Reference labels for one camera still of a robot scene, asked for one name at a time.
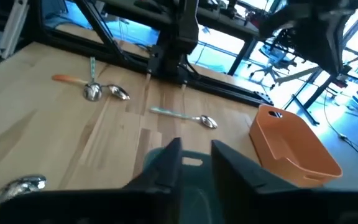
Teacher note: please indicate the orange plastic bin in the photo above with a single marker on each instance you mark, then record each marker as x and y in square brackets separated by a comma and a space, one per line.
[291, 149]

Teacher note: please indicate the red object on desk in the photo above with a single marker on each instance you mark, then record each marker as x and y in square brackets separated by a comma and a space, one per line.
[253, 20]

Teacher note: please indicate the silver aluminium bracket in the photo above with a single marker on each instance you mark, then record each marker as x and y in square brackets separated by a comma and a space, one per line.
[12, 28]

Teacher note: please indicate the large window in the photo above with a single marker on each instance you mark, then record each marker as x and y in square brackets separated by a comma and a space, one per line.
[219, 40]

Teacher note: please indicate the dark teal plastic bin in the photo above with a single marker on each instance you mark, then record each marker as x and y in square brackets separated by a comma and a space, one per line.
[197, 186]

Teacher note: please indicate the grey office chair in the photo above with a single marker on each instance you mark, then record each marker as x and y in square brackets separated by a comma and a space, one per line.
[273, 59]

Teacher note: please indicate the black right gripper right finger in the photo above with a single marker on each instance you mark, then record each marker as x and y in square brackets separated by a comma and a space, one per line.
[232, 174]

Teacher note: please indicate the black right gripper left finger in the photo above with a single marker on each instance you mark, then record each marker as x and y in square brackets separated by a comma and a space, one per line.
[169, 168]

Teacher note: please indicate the black desk with keyboard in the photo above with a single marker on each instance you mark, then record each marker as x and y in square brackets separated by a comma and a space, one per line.
[126, 9]

